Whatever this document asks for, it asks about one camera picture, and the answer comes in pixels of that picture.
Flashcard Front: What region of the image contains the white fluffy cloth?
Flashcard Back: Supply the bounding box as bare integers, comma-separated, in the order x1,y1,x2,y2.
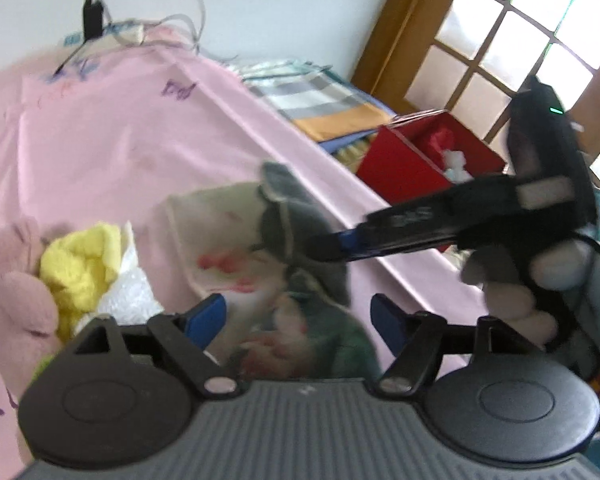
82,220,165,333

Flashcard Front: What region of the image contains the black charger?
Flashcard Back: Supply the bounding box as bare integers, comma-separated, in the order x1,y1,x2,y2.
81,0,105,40

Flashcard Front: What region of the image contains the pink plush bear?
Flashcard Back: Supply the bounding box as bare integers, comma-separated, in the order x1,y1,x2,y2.
0,217,63,361

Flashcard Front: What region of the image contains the white red printed cloth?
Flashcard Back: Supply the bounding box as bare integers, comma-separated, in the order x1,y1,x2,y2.
162,182,306,376

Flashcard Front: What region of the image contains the white soft filling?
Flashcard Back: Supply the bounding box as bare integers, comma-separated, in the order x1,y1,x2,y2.
442,147,473,181

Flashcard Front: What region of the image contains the white power strip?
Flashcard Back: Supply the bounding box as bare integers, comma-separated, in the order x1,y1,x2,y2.
62,20,146,53

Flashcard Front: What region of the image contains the grey plush toy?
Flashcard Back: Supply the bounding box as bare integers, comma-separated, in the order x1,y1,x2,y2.
257,161,353,306

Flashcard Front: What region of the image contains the white cable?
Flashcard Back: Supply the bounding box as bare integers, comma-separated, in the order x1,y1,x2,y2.
192,0,209,56

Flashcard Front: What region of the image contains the dark green cloth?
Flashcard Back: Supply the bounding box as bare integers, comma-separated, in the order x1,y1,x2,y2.
275,290,383,378

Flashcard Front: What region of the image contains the black cable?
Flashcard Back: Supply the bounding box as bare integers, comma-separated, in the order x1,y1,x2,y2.
54,35,88,79

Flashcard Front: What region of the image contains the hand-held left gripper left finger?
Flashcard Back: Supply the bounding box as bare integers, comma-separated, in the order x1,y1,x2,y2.
55,294,242,399

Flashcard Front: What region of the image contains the person's right hand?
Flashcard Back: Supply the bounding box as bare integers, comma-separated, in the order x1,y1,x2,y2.
460,237,596,351

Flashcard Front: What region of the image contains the red box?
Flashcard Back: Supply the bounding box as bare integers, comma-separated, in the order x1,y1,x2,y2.
355,110,508,206

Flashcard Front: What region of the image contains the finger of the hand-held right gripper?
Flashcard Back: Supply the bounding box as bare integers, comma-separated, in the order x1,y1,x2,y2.
307,227,368,263

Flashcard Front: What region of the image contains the folded plaid blanket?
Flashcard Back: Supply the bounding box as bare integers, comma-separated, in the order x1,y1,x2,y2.
240,57,396,161

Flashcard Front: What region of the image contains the wooden glass door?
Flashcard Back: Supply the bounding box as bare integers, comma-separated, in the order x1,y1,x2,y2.
350,0,600,161

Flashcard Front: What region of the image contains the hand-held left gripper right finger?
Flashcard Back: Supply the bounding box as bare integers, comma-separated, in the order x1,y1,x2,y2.
370,294,534,396

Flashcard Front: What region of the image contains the pink printed bed sheet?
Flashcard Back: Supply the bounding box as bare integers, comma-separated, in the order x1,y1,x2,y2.
0,25,481,461

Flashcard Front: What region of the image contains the yellow plush cloth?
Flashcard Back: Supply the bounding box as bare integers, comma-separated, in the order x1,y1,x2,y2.
40,222,123,341

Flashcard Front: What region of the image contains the light green plush piece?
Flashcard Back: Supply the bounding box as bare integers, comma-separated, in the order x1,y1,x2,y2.
30,352,56,383

